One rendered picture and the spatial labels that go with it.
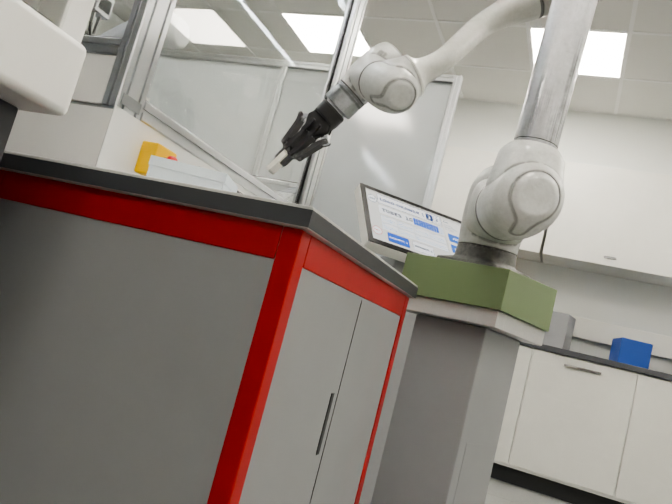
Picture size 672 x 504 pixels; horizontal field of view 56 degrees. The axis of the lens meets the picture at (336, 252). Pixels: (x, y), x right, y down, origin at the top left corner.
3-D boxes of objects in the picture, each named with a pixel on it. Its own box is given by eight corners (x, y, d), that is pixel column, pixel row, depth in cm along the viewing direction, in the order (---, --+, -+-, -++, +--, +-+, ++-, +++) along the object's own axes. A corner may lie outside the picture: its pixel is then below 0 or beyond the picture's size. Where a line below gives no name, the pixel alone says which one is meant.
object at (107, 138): (295, 268, 220) (306, 228, 221) (94, 172, 126) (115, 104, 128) (86, 221, 255) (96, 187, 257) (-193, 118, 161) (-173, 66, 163)
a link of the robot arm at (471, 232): (508, 259, 173) (525, 181, 174) (530, 255, 155) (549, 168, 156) (450, 244, 173) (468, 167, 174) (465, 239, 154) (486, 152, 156)
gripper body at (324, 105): (350, 124, 166) (324, 148, 167) (331, 104, 170) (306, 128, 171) (340, 112, 159) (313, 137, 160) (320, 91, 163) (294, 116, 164)
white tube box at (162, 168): (229, 215, 107) (238, 186, 108) (218, 204, 99) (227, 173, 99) (158, 197, 108) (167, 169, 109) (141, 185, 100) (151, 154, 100)
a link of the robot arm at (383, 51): (333, 73, 166) (347, 83, 154) (377, 31, 164) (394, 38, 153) (359, 103, 171) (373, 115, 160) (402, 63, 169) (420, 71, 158)
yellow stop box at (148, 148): (171, 185, 141) (180, 154, 141) (151, 174, 134) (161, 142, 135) (152, 181, 142) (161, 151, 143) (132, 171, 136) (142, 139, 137)
